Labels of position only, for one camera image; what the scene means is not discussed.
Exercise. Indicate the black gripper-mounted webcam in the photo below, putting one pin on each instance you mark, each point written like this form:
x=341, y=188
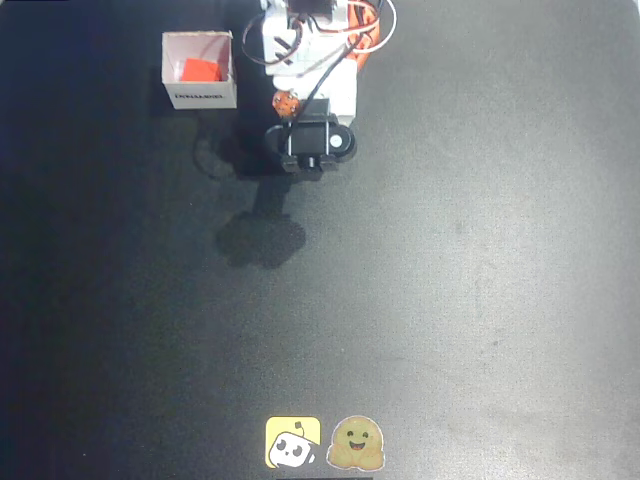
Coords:
x=310, y=136

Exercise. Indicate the yellow robot face sticker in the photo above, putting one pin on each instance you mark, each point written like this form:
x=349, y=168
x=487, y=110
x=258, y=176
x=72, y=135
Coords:
x=292, y=442

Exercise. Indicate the red cube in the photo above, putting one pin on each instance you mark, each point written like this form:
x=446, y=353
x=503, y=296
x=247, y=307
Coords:
x=200, y=71

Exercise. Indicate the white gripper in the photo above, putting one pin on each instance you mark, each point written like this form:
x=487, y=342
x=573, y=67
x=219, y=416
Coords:
x=286, y=104

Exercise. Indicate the hugging face emoji sticker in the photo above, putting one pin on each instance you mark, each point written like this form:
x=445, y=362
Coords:
x=356, y=444

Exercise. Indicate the orange and white robot arm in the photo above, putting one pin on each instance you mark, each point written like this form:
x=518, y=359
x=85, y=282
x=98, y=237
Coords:
x=341, y=10

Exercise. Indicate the white cardboard box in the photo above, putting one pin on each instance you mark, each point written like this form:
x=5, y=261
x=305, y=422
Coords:
x=200, y=95

